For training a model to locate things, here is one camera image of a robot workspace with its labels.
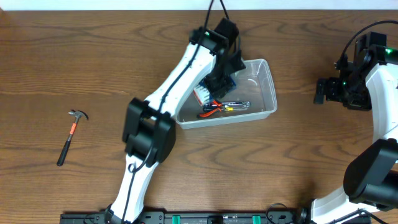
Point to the black yellow screwdriver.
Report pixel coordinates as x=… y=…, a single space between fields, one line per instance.
x=225 y=108

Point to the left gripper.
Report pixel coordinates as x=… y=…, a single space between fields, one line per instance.
x=217 y=86

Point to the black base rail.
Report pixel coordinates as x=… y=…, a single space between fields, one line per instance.
x=277 y=216

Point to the red handled pliers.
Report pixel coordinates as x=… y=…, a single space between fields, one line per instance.
x=205 y=115

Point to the clear plastic container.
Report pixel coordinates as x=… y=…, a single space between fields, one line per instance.
x=253 y=84

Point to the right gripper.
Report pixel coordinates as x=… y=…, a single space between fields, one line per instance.
x=324 y=90

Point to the blue precision screwdriver set case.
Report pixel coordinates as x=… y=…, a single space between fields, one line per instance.
x=203 y=93

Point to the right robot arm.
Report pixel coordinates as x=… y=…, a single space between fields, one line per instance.
x=366 y=83

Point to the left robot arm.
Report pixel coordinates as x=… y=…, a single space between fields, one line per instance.
x=149 y=129

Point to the silver offset wrench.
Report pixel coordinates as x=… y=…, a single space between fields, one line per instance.
x=237 y=105

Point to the small claw hammer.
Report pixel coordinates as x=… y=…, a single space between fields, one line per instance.
x=78 y=115

